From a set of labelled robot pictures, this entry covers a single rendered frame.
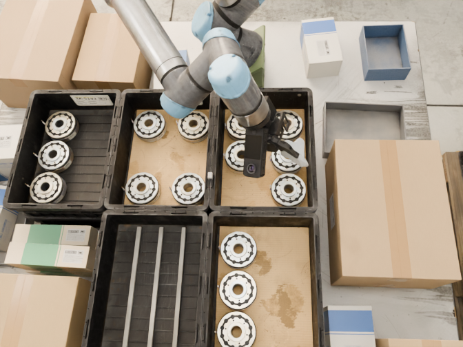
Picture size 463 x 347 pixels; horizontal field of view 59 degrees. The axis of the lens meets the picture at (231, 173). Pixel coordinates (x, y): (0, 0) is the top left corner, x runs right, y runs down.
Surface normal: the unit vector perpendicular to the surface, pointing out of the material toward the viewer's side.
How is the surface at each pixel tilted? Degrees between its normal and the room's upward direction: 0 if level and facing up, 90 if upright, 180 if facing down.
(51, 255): 0
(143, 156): 0
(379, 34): 90
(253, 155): 39
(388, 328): 0
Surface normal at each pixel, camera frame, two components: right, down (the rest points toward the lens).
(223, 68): -0.40, -0.45
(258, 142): -0.52, 0.10
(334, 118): -0.07, -0.38
